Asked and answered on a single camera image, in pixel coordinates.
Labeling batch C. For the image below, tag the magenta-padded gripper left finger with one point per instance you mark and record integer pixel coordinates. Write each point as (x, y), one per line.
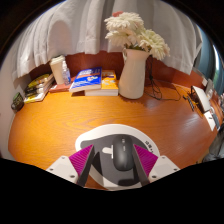
(81, 159)

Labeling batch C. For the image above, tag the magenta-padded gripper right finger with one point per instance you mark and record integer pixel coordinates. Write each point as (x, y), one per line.
(146, 159)

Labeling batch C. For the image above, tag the dark grey computer mouse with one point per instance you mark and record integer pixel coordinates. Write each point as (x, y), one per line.
(122, 153)

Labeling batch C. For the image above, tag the white and grey mouse pad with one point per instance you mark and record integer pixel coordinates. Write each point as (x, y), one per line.
(106, 130)

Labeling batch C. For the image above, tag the small white box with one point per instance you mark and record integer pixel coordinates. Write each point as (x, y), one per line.
(210, 120)

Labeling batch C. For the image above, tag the red notebook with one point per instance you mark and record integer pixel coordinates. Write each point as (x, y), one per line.
(60, 87)

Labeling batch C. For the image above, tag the white flat device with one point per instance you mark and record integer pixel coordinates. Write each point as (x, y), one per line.
(201, 98)

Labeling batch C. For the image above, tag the orange yellow book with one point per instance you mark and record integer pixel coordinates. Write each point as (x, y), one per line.
(109, 81)

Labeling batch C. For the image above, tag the black book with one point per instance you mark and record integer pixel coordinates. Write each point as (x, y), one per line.
(38, 88)

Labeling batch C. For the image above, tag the white ceramic vase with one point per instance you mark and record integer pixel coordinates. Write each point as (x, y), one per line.
(133, 76)

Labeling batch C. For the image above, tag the small clear spray bottle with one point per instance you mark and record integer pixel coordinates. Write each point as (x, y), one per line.
(66, 75)

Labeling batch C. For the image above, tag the yellow covered book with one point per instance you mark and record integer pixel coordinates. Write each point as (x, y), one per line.
(40, 80)

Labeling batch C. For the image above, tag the cream lidded tumbler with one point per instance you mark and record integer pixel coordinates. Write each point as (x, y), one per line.
(57, 70)

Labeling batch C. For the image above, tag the white flower bouquet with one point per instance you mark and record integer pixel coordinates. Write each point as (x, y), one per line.
(133, 30)

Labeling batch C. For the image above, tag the white pleated curtain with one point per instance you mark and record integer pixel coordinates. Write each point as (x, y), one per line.
(66, 30)

